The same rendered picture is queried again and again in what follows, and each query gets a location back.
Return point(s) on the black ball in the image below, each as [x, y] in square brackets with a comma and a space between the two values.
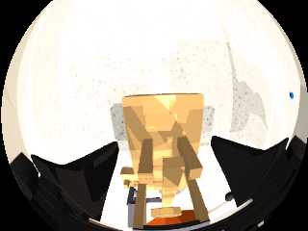
[228, 196]

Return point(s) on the blue ball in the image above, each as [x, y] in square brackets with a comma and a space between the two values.
[291, 94]

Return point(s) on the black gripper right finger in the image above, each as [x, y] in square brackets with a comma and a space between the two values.
[244, 166]

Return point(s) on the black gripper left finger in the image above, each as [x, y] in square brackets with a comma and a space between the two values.
[85, 181]

